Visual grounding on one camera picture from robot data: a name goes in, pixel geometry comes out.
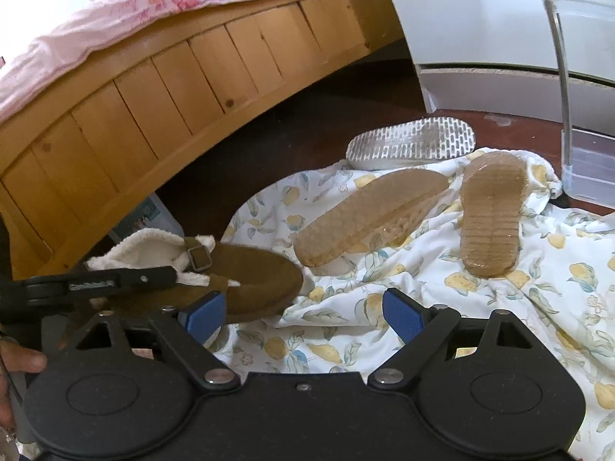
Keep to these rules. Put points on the wooden bed frame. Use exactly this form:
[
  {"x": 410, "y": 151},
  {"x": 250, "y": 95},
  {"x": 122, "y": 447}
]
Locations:
[{"x": 144, "y": 96}]

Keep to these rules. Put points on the white plastic box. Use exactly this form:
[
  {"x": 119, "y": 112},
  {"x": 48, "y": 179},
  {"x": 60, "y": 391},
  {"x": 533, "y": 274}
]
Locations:
[{"x": 149, "y": 221}]

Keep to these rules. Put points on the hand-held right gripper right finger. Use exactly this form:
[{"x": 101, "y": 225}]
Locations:
[{"x": 403, "y": 314}]

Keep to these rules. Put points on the pink bed sheet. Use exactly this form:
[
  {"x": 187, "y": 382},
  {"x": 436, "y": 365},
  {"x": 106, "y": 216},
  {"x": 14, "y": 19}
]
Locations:
[{"x": 72, "y": 43}]

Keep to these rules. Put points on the brown fleece-lined shoe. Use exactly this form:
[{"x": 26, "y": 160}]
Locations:
[{"x": 259, "y": 269}]

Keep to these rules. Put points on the translucent amber jelly slipper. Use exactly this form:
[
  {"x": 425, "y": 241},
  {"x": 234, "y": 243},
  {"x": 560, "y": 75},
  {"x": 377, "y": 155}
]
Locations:
[
  {"x": 365, "y": 216},
  {"x": 490, "y": 211}
]

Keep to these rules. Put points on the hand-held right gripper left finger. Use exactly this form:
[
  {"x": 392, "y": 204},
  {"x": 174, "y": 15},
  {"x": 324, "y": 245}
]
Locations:
[{"x": 206, "y": 313}]

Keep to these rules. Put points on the lemon print cloth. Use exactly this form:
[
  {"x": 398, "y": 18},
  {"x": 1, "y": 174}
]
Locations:
[{"x": 432, "y": 269}]

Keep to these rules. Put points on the clear plastic shoe rack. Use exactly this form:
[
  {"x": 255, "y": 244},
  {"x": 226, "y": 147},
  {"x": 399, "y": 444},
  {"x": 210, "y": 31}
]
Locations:
[{"x": 591, "y": 163}]

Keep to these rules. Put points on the person's left hand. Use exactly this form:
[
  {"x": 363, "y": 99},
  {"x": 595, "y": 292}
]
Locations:
[{"x": 29, "y": 360}]

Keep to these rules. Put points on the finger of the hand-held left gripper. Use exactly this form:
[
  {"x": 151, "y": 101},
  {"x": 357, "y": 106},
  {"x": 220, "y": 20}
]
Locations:
[{"x": 149, "y": 278}]

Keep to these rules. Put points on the white wardrobe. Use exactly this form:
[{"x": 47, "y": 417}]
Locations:
[{"x": 456, "y": 9}]

